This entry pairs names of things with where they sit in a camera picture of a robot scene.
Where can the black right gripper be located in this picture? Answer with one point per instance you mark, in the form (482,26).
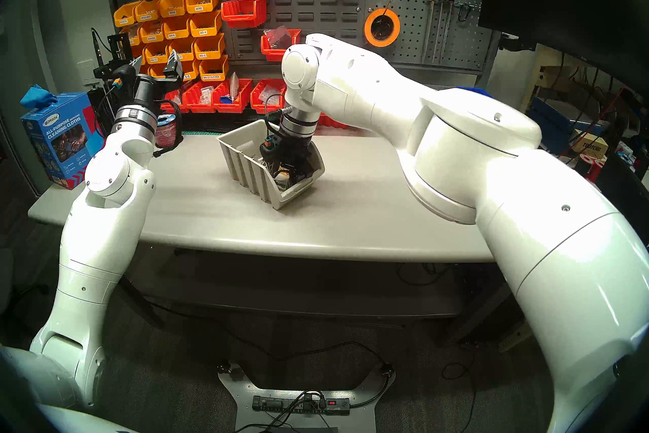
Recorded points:
(296,150)

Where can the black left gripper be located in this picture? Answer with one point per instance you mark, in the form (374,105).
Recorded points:
(146,92)

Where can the safety glasses orange temples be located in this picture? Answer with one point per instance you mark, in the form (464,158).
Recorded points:
(284,179)

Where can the beige plastic storage bin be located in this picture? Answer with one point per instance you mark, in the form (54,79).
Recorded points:
(248,158)

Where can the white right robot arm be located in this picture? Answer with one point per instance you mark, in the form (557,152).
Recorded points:
(507,173)

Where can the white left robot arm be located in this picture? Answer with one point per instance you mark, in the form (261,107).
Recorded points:
(96,244)

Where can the blue cleaning cloths box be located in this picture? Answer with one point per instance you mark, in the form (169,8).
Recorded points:
(56,143)

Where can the small cardboard box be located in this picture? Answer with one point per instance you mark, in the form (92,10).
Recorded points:
(590,147)

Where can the yellow parts bin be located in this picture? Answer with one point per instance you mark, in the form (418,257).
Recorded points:
(205,29)
(209,52)
(124,18)
(154,55)
(202,5)
(191,74)
(146,13)
(154,69)
(187,54)
(151,36)
(139,50)
(173,9)
(136,35)
(176,32)
(213,74)

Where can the orange-red parts bin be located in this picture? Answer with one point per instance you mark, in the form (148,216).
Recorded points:
(332,122)
(244,20)
(230,108)
(172,93)
(195,107)
(271,52)
(258,107)

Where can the black metal stand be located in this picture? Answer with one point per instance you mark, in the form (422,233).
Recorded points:
(111,49)

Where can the clear plastic parts bag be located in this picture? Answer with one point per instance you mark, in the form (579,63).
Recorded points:
(268,93)
(206,94)

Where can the red spool blue label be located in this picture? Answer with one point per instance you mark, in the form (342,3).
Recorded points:
(166,132)

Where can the green cutting mat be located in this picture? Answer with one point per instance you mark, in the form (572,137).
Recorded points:
(200,134)

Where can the tall clear plastic bag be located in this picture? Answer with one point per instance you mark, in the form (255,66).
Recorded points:
(233,87)

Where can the blue cleaning cloth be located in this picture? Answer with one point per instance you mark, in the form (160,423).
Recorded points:
(36,96)

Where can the dark plastic parts bag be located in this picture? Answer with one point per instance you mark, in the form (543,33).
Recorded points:
(278,38)

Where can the orange tape roll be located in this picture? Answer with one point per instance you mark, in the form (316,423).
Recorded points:
(367,28)

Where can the black power strip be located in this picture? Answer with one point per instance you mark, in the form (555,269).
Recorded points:
(284,404)

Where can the dark blue crate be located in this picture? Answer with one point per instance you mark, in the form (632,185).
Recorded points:
(557,125)

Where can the red thread spool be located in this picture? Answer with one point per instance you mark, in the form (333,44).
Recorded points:
(597,168)

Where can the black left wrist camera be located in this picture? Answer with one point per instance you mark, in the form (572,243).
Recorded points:
(121,73)

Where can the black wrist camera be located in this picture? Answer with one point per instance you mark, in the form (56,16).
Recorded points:
(121,73)
(269,148)

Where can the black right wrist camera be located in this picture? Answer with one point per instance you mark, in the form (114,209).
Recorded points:
(269,148)

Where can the white wall plate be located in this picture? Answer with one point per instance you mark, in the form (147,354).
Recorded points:
(85,73)

